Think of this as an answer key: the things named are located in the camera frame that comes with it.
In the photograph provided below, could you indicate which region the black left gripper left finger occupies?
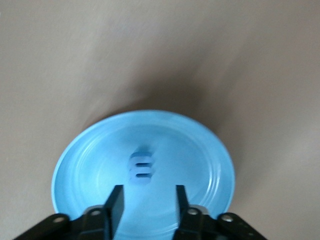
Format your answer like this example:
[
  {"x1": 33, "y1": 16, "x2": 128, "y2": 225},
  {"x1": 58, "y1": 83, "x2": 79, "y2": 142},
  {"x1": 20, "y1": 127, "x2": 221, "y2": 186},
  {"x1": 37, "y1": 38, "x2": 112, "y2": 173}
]
[{"x1": 12, "y1": 184, "x2": 125, "y2": 240}]

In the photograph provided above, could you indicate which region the blue round plate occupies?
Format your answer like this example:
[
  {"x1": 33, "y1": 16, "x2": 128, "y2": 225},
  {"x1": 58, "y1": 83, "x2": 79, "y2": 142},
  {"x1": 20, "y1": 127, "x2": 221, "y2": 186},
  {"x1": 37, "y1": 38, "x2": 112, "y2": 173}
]
[{"x1": 51, "y1": 109, "x2": 236, "y2": 240}]

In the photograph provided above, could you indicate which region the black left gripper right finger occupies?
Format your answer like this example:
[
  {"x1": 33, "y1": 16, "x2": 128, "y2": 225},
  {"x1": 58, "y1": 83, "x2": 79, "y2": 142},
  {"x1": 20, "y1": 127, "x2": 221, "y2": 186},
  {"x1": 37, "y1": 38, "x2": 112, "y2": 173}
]
[{"x1": 173, "y1": 184, "x2": 269, "y2": 240}]

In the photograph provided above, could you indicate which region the brown table cover sheet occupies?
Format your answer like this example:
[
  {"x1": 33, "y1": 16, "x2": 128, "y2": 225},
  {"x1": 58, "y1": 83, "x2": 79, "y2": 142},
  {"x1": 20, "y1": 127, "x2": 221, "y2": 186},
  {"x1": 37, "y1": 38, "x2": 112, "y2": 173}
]
[{"x1": 0, "y1": 0, "x2": 320, "y2": 240}]

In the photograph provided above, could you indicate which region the blue letter m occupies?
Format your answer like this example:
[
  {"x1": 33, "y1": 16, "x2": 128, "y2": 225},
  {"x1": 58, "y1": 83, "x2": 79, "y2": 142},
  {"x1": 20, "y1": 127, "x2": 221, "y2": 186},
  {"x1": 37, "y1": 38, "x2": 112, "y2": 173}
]
[{"x1": 128, "y1": 151, "x2": 154, "y2": 186}]

